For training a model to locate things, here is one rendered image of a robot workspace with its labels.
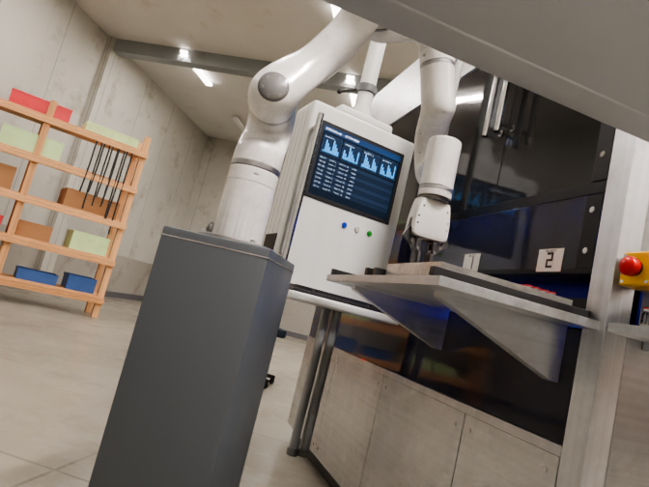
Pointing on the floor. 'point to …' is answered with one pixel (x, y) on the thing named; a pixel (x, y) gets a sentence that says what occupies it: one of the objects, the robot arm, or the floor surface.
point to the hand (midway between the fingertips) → (421, 260)
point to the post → (601, 374)
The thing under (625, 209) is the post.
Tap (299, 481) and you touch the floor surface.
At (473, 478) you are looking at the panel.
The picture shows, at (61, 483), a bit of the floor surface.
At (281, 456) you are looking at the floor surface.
